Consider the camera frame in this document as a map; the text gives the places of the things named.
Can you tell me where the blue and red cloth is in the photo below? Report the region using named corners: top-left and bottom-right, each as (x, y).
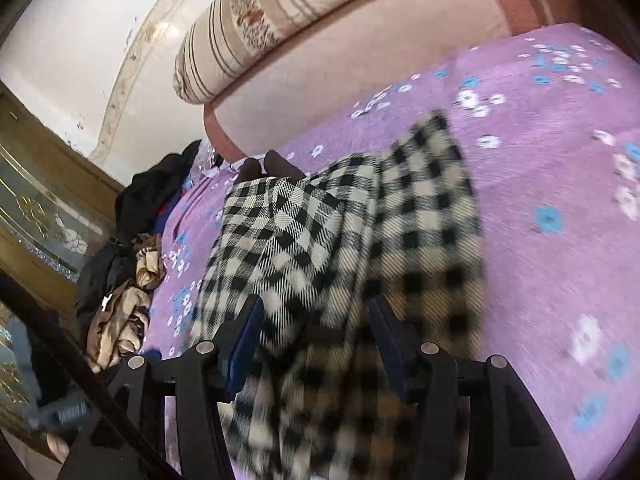
top-left (152, 185), bottom-right (193, 236)

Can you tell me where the purple floral bedsheet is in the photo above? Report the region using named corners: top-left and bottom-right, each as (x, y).
top-left (140, 20), bottom-right (640, 480)

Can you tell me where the black and white checked coat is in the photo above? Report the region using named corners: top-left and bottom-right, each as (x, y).
top-left (187, 109), bottom-right (489, 480)

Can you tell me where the black garment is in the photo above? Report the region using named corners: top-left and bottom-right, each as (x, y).
top-left (115, 140), bottom-right (204, 233)

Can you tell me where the person's left hand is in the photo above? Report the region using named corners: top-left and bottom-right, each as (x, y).
top-left (45, 432), bottom-right (72, 464)

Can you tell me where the wooden wardrobe with frosted glass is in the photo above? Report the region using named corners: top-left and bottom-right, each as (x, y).
top-left (0, 80), bottom-right (127, 463)

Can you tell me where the dark grey jacket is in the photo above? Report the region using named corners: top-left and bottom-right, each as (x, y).
top-left (75, 239), bottom-right (139, 333)

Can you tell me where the pink padded headboard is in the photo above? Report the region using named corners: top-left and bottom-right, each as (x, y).
top-left (202, 0), bottom-right (566, 162)

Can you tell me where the striped floral bolster pillow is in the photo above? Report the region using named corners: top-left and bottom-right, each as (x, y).
top-left (172, 0), bottom-right (451, 106)

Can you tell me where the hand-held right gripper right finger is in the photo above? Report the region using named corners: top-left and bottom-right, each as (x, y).
top-left (369, 295), bottom-right (577, 480)

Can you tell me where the brown and beige patterned cloth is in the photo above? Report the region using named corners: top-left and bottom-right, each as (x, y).
top-left (86, 232), bottom-right (167, 374)

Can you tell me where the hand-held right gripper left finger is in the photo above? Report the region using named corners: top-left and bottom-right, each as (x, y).
top-left (57, 294), bottom-right (266, 480)

